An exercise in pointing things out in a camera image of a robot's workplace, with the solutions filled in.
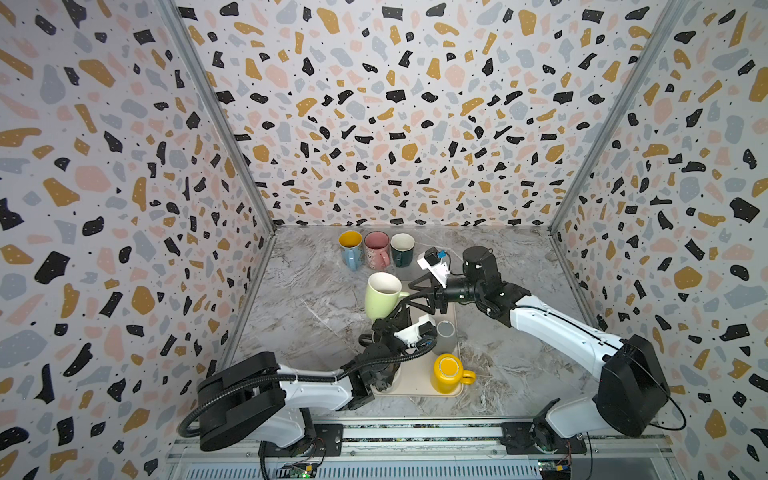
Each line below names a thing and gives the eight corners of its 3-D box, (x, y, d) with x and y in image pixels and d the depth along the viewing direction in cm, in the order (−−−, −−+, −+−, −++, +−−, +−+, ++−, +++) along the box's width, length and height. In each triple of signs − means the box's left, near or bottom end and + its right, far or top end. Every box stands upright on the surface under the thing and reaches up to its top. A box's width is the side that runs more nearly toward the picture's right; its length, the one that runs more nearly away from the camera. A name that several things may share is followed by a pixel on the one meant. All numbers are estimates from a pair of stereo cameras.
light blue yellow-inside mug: (340, 277, 109) (334, 255, 99) (344, 252, 116) (339, 230, 107) (363, 277, 109) (360, 256, 99) (366, 252, 117) (363, 230, 107)
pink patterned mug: (365, 275, 108) (362, 254, 99) (367, 251, 116) (365, 230, 107) (389, 275, 108) (389, 254, 100) (390, 251, 116) (390, 230, 107)
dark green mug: (397, 273, 110) (397, 253, 101) (389, 256, 115) (388, 235, 107) (417, 267, 112) (419, 247, 103) (408, 250, 117) (409, 230, 109)
